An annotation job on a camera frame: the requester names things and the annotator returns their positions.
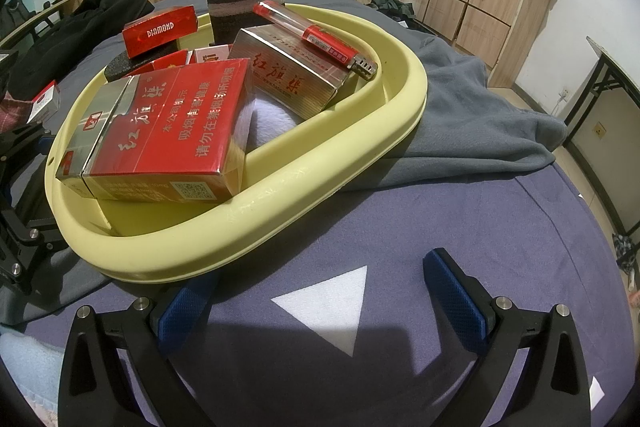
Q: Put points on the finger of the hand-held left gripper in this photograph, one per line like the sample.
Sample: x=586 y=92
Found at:
x=25 y=252
x=25 y=142

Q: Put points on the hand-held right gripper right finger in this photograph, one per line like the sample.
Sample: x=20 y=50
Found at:
x=452 y=294

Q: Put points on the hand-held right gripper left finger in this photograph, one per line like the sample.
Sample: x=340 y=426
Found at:
x=182 y=312

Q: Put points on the black foam sponge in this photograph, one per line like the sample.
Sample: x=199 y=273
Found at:
x=245 y=14
x=125 y=67

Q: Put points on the large red cigarette pack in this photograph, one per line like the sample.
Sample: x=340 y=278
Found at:
x=175 y=132

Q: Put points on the red pack with white stripe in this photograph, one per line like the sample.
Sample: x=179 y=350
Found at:
x=160 y=32

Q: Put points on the pale yellow plastic tray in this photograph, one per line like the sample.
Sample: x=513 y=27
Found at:
x=310 y=177

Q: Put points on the red white cigarette pack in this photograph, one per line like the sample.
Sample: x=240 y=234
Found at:
x=45 y=102
x=210 y=54

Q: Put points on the silver gold cigarette pack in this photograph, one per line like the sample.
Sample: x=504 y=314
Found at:
x=295 y=77

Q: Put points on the red lighter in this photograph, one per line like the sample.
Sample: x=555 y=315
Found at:
x=325 y=39

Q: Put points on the dark red cloth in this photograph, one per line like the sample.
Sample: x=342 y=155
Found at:
x=15 y=117

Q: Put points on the blue bed sheet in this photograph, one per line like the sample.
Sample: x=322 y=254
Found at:
x=425 y=237

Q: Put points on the black jacket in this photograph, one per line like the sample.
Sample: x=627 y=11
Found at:
x=115 y=9

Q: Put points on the light blue blanket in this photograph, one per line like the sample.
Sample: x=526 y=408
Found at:
x=27 y=377

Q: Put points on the grey blanket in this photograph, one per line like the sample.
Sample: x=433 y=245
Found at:
x=475 y=107

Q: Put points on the pile of clothes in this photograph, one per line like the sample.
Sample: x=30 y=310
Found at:
x=385 y=4

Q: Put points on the black frame folding table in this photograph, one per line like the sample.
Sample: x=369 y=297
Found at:
x=600 y=107

